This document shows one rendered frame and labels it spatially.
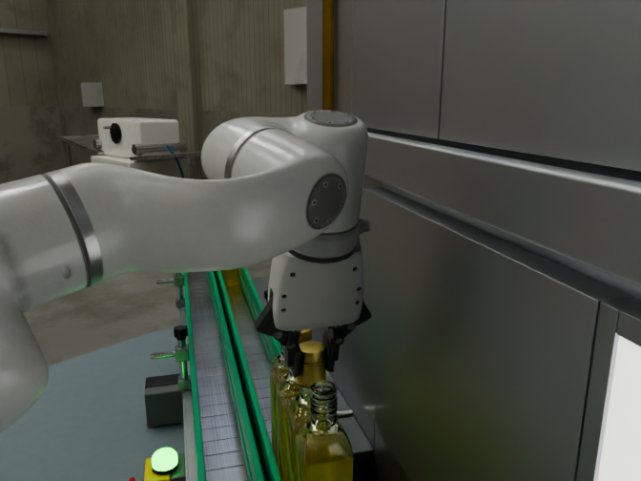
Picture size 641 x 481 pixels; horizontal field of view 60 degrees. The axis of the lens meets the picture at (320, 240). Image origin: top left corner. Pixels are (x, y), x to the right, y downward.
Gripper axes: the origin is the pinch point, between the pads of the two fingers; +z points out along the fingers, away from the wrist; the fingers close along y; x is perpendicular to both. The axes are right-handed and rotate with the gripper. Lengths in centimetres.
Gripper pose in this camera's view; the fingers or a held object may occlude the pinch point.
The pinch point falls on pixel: (311, 353)
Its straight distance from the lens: 66.6
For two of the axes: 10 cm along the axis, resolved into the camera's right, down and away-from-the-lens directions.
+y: -9.6, 0.7, -2.6
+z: -0.7, 8.7, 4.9
